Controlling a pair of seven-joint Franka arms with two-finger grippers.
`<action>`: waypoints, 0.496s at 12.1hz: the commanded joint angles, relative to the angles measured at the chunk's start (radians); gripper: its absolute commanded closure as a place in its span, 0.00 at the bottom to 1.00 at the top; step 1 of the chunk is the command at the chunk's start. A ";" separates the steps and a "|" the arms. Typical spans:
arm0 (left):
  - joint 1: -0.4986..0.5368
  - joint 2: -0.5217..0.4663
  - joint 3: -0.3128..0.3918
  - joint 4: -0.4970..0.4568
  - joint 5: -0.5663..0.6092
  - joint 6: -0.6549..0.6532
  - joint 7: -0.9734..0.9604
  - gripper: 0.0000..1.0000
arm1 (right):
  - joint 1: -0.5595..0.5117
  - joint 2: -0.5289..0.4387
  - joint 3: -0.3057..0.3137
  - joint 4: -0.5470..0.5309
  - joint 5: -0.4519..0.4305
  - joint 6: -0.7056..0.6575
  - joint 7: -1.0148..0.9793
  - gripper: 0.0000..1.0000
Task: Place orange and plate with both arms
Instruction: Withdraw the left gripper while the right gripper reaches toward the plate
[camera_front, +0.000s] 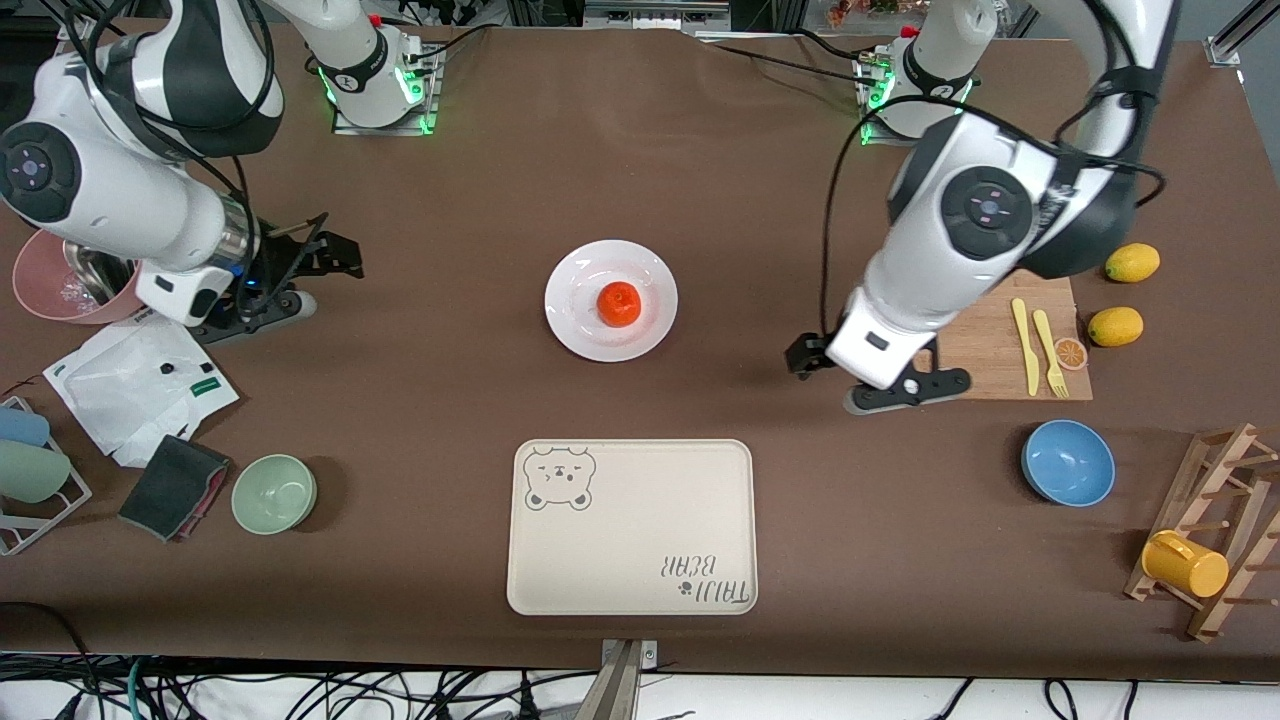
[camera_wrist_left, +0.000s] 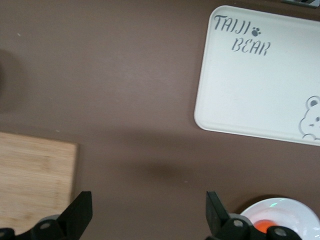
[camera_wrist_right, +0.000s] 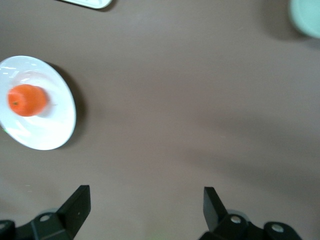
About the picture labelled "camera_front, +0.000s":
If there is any aluminium profile bar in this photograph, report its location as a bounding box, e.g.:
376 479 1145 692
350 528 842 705
1205 0 1263 68

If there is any pale green cup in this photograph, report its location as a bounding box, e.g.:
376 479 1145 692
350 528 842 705
0 440 73 504

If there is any pale green bowl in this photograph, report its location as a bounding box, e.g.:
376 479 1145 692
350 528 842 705
231 454 318 536

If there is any dark grey sponge cloth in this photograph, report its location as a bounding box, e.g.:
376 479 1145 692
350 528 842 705
118 434 233 543

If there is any white wire cup holder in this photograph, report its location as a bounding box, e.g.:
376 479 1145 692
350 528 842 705
0 395 93 556

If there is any yellow plastic knife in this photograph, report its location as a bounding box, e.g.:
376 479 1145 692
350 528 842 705
1011 297 1041 397

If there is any blue bowl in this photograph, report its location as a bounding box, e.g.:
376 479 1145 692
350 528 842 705
1021 419 1116 508

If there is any grey metal clamp bracket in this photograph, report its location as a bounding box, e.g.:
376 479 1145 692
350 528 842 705
585 640 659 720

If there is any white round plate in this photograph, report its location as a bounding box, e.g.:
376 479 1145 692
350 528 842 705
544 239 679 363

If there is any pink bowl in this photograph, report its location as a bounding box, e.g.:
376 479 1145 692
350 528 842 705
12 228 143 325

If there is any grey metal frame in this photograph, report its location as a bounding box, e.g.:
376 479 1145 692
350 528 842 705
580 0 736 29

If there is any yellow lemon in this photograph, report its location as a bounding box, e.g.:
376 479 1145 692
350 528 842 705
1105 243 1161 284
1088 307 1144 348

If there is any brown table cover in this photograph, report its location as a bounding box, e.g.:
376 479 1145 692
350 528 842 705
0 20 1280 683

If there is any yellow plastic fork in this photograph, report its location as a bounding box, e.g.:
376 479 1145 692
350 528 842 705
1032 309 1070 400

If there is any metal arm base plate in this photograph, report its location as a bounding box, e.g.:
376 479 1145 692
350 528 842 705
332 45 442 136
860 55 966 149

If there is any wooden cutting board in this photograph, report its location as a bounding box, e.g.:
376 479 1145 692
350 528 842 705
915 268 1094 402

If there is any yellow cup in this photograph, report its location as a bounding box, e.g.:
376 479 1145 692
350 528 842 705
1141 530 1230 599

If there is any wooden peg rack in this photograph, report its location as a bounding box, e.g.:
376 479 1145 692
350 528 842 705
1123 423 1280 643

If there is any white plastic bag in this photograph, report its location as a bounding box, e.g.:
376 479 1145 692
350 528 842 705
43 318 241 469

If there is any light blue cup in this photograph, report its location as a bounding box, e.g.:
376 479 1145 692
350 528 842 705
0 405 51 448

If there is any orange fruit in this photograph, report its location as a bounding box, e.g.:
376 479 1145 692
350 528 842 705
597 282 643 329

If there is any cream bear print tray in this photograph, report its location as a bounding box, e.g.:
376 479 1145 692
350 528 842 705
507 438 758 616

